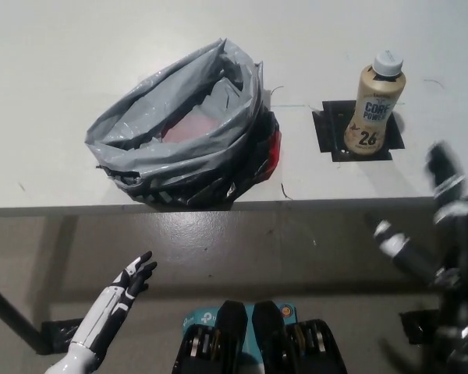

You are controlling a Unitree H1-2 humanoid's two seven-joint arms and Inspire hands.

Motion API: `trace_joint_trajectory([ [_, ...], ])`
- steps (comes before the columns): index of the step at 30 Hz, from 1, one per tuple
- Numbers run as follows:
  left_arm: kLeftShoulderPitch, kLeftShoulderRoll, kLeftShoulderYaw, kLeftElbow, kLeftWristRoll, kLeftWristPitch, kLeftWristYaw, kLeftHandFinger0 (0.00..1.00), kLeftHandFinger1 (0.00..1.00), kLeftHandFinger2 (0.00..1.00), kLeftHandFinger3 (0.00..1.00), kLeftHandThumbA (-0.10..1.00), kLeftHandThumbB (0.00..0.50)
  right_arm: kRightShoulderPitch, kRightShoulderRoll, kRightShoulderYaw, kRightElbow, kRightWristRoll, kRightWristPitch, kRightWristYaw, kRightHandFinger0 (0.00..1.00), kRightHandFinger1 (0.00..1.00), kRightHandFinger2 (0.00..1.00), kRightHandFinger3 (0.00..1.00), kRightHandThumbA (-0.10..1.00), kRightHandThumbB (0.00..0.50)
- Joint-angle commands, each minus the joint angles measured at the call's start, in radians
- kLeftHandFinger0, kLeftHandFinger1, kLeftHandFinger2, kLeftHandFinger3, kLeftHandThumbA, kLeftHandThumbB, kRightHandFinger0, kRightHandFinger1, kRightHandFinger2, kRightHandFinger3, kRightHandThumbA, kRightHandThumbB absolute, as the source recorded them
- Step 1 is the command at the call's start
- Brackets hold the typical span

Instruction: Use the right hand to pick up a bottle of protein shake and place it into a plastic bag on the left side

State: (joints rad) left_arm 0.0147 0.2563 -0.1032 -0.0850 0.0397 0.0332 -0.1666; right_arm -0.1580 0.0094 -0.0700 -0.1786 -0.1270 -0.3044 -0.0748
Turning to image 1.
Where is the grey and black plastic bag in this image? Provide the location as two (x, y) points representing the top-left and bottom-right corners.
(84, 37), (284, 208)

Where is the black metal table leg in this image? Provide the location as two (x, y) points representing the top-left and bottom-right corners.
(0, 274), (50, 355)

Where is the pink flat item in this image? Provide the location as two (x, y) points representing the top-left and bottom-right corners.
(161, 115), (220, 144)

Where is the black tape square marker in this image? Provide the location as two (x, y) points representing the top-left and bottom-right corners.
(312, 100), (406, 161)

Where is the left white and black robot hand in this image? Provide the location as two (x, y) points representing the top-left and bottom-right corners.
(72, 251), (158, 356)

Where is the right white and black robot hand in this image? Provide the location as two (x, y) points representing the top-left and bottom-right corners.
(373, 140), (468, 297)

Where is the beige protein shake bottle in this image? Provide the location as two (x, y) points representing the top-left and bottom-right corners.
(343, 50), (408, 156)

